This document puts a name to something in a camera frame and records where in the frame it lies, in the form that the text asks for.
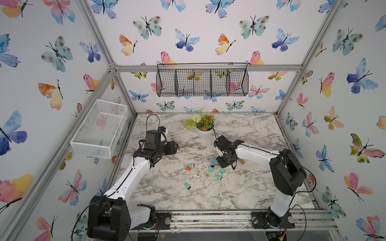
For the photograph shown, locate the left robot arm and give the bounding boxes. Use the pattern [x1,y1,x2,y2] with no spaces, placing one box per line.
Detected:
[86,127,179,241]

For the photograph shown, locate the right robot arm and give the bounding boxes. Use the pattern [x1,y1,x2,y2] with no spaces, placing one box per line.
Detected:
[214,135,307,229]

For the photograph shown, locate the white pot with flowers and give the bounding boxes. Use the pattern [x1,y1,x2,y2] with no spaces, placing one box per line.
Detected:
[183,108,216,140]

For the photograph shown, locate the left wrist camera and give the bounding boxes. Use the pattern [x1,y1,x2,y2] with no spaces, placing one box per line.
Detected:
[158,126,168,142]

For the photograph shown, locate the white mesh wall basket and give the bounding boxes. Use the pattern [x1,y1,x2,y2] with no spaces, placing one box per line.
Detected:
[70,99,128,159]

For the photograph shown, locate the black wire wall basket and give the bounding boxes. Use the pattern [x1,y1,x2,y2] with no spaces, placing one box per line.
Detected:
[153,63,249,97]

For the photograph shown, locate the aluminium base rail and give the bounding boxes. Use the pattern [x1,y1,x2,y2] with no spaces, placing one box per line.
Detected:
[129,210,338,233]

